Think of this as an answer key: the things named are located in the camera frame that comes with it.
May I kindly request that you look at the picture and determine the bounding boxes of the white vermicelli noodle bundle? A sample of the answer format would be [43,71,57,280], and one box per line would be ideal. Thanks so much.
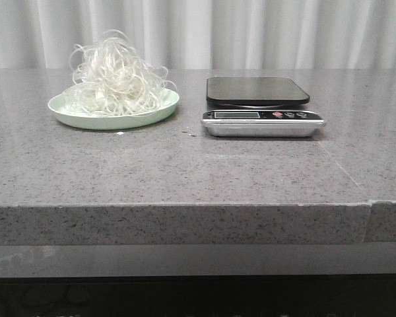
[63,29,178,118]

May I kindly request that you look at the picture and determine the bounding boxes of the white curtain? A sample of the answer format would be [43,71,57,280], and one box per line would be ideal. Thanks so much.
[0,1,396,69]

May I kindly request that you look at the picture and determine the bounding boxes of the light green plate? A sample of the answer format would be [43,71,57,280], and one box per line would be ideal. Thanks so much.
[48,88,180,130]

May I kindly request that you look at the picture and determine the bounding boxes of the black and silver kitchen scale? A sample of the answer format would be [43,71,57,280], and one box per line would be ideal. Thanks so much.
[201,77,326,138]

